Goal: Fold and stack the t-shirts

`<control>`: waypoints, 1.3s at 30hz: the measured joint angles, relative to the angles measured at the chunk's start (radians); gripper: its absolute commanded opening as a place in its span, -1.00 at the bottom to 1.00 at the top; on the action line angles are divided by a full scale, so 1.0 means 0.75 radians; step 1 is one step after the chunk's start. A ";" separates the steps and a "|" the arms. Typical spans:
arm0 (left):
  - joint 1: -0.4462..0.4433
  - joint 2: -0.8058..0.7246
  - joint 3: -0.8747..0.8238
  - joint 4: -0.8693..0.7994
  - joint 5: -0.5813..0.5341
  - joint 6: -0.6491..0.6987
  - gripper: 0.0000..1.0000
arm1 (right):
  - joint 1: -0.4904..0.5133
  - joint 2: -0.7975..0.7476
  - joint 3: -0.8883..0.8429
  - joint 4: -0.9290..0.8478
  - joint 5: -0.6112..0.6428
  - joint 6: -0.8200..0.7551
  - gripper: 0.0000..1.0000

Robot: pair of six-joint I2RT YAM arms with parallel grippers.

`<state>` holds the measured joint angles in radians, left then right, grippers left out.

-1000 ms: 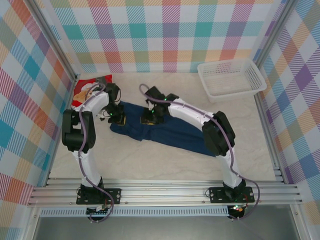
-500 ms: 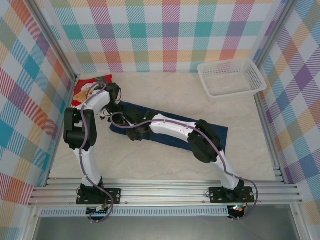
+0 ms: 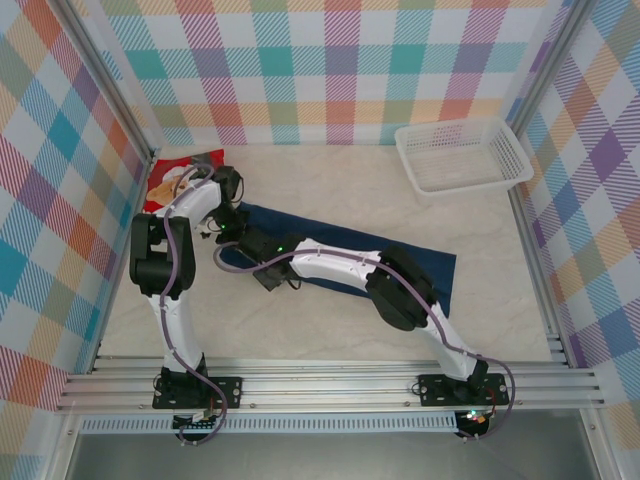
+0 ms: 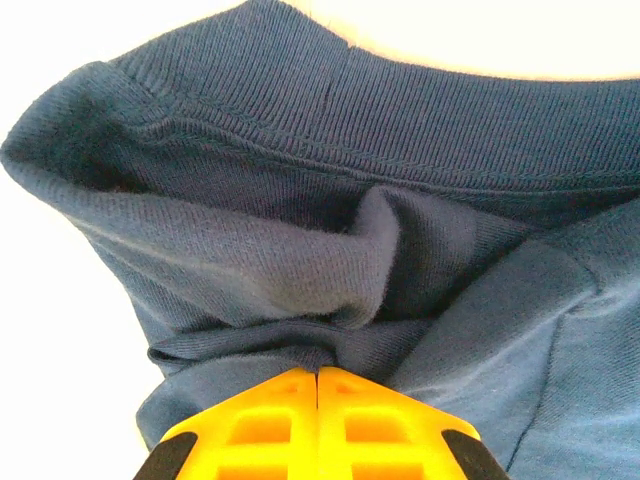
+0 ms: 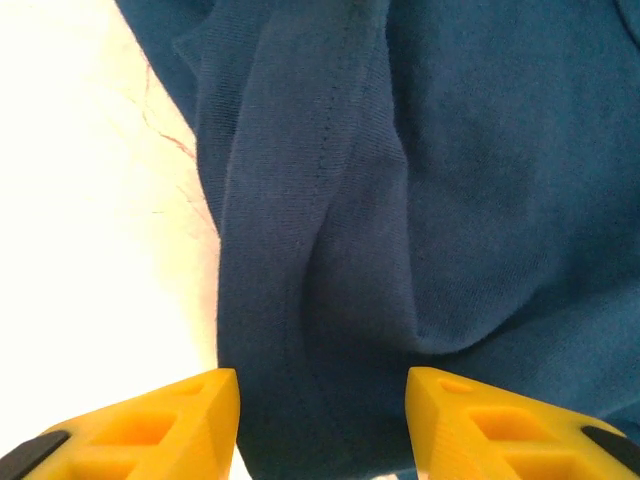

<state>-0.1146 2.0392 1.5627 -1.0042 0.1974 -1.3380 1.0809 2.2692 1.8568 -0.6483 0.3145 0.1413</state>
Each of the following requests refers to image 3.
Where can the navy blue t-shirt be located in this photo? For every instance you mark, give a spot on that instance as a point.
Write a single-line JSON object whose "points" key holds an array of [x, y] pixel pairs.
{"points": [[320, 230]]}

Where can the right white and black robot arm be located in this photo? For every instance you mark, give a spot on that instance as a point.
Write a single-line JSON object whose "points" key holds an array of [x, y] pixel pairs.
{"points": [[330, 265]]}

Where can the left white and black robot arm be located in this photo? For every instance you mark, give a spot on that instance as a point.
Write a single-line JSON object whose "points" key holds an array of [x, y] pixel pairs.
{"points": [[177, 330]]}

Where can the red teddy bear print t-shirt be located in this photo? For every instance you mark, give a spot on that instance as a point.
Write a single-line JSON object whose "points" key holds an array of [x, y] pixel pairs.
{"points": [[165, 172]]}

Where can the small black controller board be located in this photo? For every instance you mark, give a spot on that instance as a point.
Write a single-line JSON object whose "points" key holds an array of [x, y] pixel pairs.
{"points": [[475, 425], [197, 425]]}

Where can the white plastic mesh basket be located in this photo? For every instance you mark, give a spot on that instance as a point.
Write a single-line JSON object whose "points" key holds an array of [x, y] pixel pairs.
{"points": [[460, 165]]}

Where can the grey metal panel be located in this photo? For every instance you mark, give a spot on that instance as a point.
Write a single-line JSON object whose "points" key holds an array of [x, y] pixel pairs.
{"points": [[325, 460]]}

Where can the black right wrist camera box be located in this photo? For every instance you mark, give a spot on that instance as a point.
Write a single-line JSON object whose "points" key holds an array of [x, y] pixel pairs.
{"points": [[270, 279]]}

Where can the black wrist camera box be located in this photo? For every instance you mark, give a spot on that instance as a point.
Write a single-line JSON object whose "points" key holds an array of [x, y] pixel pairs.
{"points": [[229, 181], [270, 279]]}

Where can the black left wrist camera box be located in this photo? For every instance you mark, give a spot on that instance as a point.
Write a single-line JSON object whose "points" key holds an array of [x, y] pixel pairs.
{"points": [[229, 181]]}

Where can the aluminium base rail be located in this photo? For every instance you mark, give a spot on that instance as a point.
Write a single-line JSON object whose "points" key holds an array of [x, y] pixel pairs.
{"points": [[325, 385]]}

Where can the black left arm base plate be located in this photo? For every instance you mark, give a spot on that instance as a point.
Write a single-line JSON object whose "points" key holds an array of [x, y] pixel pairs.
{"points": [[230, 392]]}

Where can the aluminium frame post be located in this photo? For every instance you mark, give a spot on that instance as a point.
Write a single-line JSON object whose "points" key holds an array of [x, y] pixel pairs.
{"points": [[550, 65], [107, 85]]}

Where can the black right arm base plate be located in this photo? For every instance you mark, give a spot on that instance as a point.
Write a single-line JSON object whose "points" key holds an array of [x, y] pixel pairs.
{"points": [[432, 390]]}

